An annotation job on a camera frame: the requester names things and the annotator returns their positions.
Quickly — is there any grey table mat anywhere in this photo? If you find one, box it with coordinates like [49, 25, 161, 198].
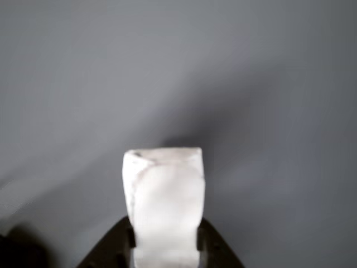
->
[0, 0, 357, 268]

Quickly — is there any white block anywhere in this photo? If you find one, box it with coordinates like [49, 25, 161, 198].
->
[122, 146, 208, 268]

